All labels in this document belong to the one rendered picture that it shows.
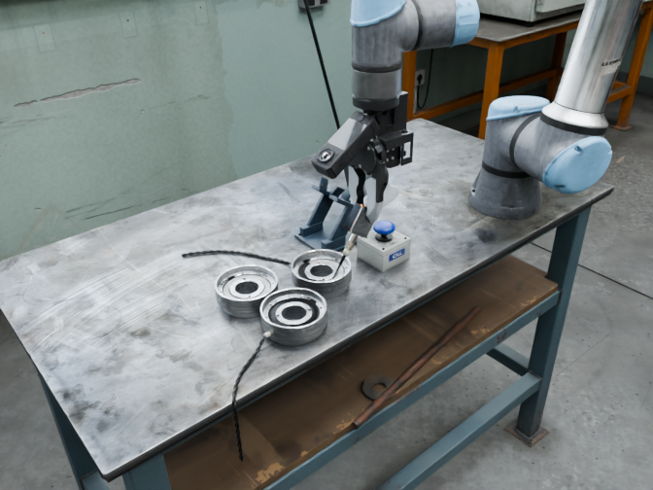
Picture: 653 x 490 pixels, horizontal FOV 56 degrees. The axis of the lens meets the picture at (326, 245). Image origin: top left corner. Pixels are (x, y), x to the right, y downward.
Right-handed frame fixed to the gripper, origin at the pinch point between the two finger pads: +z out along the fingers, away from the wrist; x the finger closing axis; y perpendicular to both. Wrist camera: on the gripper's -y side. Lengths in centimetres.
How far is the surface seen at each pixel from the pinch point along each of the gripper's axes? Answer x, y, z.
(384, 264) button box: -0.7, 4.4, 11.5
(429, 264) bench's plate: -4.1, 12.6, 13.2
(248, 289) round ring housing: 8.7, -18.4, 12.0
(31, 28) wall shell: 163, -9, -5
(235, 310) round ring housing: 3.8, -23.6, 11.1
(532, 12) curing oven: 107, 188, 8
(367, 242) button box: 3.5, 4.0, 8.7
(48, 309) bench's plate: 26, -47, 13
